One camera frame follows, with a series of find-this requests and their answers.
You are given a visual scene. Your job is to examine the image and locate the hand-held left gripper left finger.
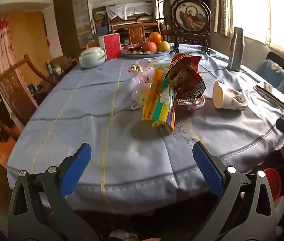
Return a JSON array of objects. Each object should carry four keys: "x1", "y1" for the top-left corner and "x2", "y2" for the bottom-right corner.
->
[{"x1": 8, "y1": 143, "x2": 100, "y2": 241}]

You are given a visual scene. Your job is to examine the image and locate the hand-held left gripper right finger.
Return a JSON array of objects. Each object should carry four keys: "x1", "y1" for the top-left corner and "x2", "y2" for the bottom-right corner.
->
[{"x1": 192, "y1": 141, "x2": 278, "y2": 241}]

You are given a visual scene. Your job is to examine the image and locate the red mesh waste basket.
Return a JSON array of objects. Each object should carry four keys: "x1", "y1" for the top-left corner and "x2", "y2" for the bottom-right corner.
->
[{"x1": 264, "y1": 168, "x2": 282, "y2": 201}]

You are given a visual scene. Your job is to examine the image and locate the crushed white paper cup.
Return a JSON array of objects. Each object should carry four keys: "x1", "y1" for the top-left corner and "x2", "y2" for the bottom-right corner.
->
[{"x1": 212, "y1": 81, "x2": 248, "y2": 110}]

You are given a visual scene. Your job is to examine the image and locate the orange yellow snack packet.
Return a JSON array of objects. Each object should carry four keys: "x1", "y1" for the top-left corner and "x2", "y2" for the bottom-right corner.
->
[{"x1": 142, "y1": 68, "x2": 176, "y2": 133}]

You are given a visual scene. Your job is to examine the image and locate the red snack bag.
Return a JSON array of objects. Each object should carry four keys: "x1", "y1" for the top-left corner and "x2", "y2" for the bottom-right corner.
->
[{"x1": 166, "y1": 53, "x2": 206, "y2": 106}]

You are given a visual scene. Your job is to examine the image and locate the white wrapper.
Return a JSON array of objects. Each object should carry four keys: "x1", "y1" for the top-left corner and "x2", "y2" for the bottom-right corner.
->
[{"x1": 131, "y1": 83, "x2": 152, "y2": 111}]

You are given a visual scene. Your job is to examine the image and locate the pink floral cellophane wrap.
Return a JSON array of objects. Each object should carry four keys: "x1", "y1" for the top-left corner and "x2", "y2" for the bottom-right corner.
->
[{"x1": 124, "y1": 59, "x2": 157, "y2": 86}]

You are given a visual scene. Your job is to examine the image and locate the black smartphone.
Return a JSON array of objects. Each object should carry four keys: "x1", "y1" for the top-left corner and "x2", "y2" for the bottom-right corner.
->
[{"x1": 253, "y1": 82, "x2": 284, "y2": 109}]

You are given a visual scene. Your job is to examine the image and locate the light blue striped tablecloth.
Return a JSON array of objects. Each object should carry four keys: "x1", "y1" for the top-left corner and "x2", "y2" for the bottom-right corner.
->
[{"x1": 7, "y1": 46, "x2": 284, "y2": 215}]

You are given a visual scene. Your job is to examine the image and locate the blue chair cushion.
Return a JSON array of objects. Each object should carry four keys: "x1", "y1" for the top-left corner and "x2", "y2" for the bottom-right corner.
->
[{"x1": 256, "y1": 59, "x2": 284, "y2": 91}]

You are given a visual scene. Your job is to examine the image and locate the grey metal bottle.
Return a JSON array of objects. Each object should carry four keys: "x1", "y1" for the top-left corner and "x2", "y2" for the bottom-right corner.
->
[{"x1": 227, "y1": 27, "x2": 245, "y2": 72}]

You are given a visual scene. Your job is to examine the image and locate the curved wooden armchair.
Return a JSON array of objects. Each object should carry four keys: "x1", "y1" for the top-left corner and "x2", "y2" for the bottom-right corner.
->
[{"x1": 0, "y1": 54, "x2": 55, "y2": 141}]

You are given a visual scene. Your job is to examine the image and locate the pale green ceramic jar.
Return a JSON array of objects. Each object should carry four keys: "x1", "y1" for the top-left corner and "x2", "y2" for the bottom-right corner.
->
[{"x1": 79, "y1": 47, "x2": 106, "y2": 69}]

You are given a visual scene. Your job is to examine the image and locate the blue fruit plate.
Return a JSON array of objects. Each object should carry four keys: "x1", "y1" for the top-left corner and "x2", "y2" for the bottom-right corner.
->
[{"x1": 121, "y1": 46, "x2": 174, "y2": 56}]

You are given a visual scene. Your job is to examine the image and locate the red box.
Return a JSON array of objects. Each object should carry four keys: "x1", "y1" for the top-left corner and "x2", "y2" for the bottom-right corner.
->
[{"x1": 99, "y1": 33, "x2": 121, "y2": 61}]

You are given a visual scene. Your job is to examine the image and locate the plaid window curtain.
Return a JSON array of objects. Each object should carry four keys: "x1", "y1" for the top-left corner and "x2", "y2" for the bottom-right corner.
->
[{"x1": 213, "y1": 0, "x2": 234, "y2": 37}]

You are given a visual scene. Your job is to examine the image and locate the orange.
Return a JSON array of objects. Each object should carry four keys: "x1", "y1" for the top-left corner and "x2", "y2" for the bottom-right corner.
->
[{"x1": 149, "y1": 32, "x2": 162, "y2": 44}]

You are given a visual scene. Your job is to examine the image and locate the brown wooden cabinet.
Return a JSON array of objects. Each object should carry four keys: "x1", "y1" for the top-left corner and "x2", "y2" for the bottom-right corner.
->
[{"x1": 53, "y1": 0, "x2": 93, "y2": 56}]

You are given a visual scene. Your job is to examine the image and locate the round embroidered table screen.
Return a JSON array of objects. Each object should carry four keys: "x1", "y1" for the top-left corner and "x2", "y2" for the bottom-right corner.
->
[{"x1": 170, "y1": 0, "x2": 211, "y2": 54}]

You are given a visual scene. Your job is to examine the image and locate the carved wooden chair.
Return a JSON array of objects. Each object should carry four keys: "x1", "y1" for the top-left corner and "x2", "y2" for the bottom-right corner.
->
[{"x1": 112, "y1": 23, "x2": 162, "y2": 46}]

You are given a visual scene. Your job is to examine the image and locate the white dust cloth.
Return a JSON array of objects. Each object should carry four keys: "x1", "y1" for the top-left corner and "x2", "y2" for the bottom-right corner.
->
[{"x1": 106, "y1": 1, "x2": 155, "y2": 20}]

